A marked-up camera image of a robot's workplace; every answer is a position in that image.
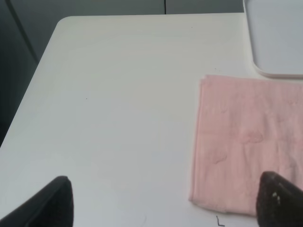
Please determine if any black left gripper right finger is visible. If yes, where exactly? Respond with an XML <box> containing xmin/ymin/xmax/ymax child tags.
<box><xmin>256</xmin><ymin>171</ymin><xmax>303</xmax><ymax>227</ymax></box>

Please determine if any white plastic tray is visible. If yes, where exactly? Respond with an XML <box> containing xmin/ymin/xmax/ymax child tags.
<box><xmin>243</xmin><ymin>0</ymin><xmax>303</xmax><ymax>79</ymax></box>

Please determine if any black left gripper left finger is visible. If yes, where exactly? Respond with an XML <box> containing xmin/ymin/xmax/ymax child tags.
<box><xmin>0</xmin><ymin>176</ymin><xmax>74</xmax><ymax>227</ymax></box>

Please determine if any pink towel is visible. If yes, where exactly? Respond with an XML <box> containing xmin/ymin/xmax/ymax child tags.
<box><xmin>189</xmin><ymin>75</ymin><xmax>303</xmax><ymax>216</ymax></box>

